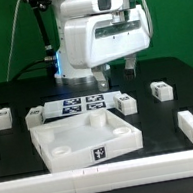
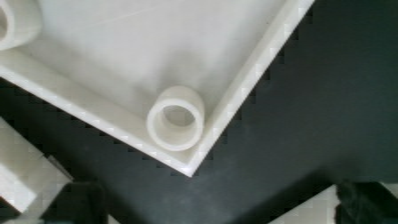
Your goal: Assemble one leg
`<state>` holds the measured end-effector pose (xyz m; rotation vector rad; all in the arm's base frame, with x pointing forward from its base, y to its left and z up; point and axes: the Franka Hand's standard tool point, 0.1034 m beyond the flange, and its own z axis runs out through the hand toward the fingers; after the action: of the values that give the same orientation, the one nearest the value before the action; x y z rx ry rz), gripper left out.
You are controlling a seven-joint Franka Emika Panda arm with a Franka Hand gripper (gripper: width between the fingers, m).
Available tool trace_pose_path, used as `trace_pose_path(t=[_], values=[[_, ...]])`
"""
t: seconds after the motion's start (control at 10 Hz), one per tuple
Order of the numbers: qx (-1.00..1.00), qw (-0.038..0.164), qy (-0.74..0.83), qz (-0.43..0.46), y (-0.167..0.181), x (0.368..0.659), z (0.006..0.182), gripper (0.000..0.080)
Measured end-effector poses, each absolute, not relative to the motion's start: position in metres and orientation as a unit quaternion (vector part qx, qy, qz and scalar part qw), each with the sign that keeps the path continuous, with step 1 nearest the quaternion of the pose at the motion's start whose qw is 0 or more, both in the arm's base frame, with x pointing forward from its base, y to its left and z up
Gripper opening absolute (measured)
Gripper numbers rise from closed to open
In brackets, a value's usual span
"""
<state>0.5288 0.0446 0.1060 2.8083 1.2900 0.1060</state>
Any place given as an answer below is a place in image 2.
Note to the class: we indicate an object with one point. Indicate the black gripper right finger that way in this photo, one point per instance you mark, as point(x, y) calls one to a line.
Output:
point(368, 204)

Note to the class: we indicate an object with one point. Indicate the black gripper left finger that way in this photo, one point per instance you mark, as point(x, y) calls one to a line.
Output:
point(76, 207)

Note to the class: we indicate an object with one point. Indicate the white square tabletop panel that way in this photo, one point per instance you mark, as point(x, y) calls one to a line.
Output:
point(146, 64)

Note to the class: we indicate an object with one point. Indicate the white obstacle fence wall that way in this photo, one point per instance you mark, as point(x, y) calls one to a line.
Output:
point(32, 180)

